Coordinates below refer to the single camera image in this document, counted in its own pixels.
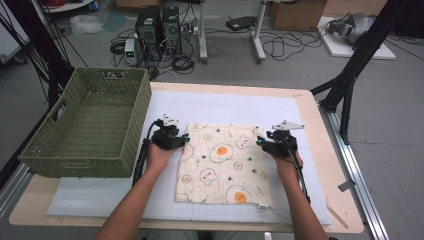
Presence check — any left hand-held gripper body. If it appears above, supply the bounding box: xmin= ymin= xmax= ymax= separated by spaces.
xmin=146 ymin=114 xmax=185 ymax=151

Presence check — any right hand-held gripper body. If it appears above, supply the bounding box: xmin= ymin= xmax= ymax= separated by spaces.
xmin=264 ymin=120 xmax=305 ymax=159

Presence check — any cream egg print cloth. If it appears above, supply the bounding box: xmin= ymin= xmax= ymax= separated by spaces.
xmin=174 ymin=122 xmax=275 ymax=210

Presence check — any green woven basket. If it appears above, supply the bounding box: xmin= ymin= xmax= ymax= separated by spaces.
xmin=18 ymin=67 xmax=153 ymax=179

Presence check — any person's left hand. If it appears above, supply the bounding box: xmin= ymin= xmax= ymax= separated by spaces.
xmin=145 ymin=142 xmax=178 ymax=175

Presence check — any person's right hand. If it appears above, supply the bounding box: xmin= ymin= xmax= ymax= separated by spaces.
xmin=272 ymin=150 xmax=305 ymax=182

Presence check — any white grid mat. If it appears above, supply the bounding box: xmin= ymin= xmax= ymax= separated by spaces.
xmin=46 ymin=89 xmax=333 ymax=226

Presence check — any grey tape piece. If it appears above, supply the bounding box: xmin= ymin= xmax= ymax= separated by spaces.
xmin=337 ymin=179 xmax=357 ymax=193

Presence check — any small white power supply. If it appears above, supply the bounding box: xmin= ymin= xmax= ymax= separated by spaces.
xmin=124 ymin=38 xmax=139 ymax=66

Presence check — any thin wooden stick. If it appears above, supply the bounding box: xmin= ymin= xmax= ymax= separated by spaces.
xmin=326 ymin=204 xmax=350 ymax=230

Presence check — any white desk leg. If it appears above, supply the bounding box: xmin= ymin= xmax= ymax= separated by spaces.
xmin=252 ymin=0 xmax=268 ymax=64
xmin=198 ymin=0 xmax=209 ymax=64

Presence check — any slim black computer tower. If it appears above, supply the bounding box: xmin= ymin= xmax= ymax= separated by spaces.
xmin=162 ymin=5 xmax=183 ymax=56

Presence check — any large black computer tower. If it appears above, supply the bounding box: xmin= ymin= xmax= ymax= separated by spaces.
xmin=134 ymin=5 xmax=163 ymax=62

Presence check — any white floor board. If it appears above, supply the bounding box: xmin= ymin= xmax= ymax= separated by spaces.
xmin=317 ymin=16 xmax=397 ymax=61

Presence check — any black flat device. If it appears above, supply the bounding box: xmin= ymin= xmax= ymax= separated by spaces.
xmin=225 ymin=15 xmax=258 ymax=32

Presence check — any teal floor sheet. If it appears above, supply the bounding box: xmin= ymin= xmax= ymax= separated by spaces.
xmin=102 ymin=9 xmax=128 ymax=33

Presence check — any brown cardboard box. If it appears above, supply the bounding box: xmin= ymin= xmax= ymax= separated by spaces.
xmin=268 ymin=0 xmax=328 ymax=32

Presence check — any grey headset device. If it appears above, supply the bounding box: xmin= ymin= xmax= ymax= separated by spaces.
xmin=327 ymin=12 xmax=376 ymax=46

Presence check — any clear plastic bag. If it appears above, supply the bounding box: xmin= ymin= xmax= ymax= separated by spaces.
xmin=69 ymin=14 xmax=105 ymax=36

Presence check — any round white table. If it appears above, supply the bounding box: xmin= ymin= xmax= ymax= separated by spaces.
xmin=39 ymin=0 xmax=96 ymax=14

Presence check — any grey cabinet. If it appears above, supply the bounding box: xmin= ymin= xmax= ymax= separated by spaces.
xmin=0 ymin=9 xmax=30 ymax=65

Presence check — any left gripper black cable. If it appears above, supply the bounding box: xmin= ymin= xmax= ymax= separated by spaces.
xmin=131 ymin=119 xmax=160 ymax=187

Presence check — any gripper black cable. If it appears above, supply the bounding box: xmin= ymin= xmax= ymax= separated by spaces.
xmin=131 ymin=119 xmax=160 ymax=187
xmin=284 ymin=133 xmax=312 ymax=205

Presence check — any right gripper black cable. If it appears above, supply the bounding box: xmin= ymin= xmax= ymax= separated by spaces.
xmin=284 ymin=133 xmax=312 ymax=205

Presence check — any coil of black cable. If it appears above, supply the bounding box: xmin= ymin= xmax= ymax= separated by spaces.
xmin=171 ymin=54 xmax=196 ymax=75

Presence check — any aluminium rail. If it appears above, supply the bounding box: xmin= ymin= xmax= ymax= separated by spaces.
xmin=0 ymin=163 xmax=34 ymax=218
xmin=319 ymin=106 xmax=390 ymax=240

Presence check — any tangle of black floor cables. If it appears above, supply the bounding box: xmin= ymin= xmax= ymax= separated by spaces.
xmin=259 ymin=29 xmax=324 ymax=62

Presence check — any black metal stand with cables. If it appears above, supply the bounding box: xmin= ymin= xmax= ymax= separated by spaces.
xmin=0 ymin=0 xmax=76 ymax=110

